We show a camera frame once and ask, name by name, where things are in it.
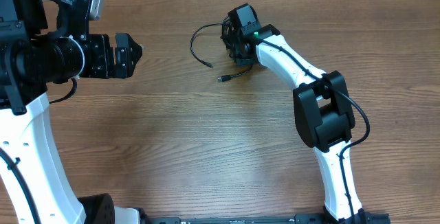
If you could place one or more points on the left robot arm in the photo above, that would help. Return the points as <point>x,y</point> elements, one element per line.
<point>42,42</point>

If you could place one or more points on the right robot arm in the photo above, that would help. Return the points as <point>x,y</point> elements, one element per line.
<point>323,110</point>

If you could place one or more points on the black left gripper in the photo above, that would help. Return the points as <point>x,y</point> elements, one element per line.
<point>103,68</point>

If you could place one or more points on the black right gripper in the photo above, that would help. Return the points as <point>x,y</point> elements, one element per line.
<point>242,60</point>

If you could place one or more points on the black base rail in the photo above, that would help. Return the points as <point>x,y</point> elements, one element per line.
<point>361,217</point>

